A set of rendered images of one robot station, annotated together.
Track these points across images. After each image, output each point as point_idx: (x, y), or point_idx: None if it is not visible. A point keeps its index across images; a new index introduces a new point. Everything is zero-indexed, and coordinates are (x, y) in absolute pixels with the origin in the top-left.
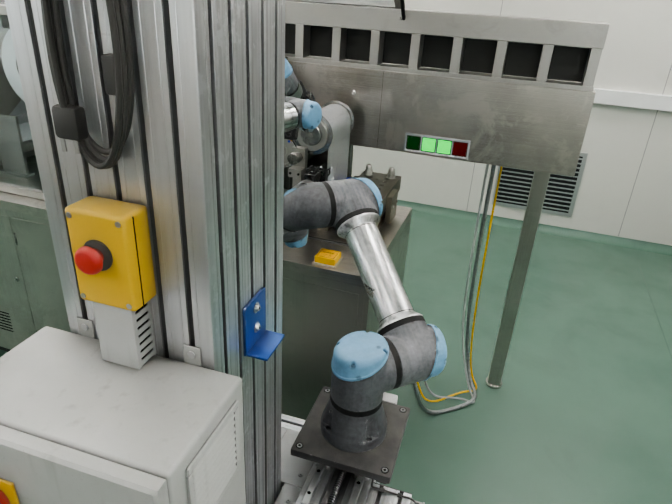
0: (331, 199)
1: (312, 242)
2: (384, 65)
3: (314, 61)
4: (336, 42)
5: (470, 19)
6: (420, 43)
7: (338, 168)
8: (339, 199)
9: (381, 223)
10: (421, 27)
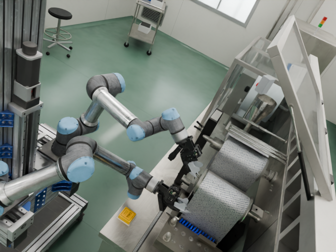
0: (69, 145)
1: (151, 215)
2: (285, 218)
3: (285, 177)
4: (294, 177)
5: (311, 251)
6: (297, 228)
7: (205, 221)
8: (69, 149)
9: None
10: (303, 217)
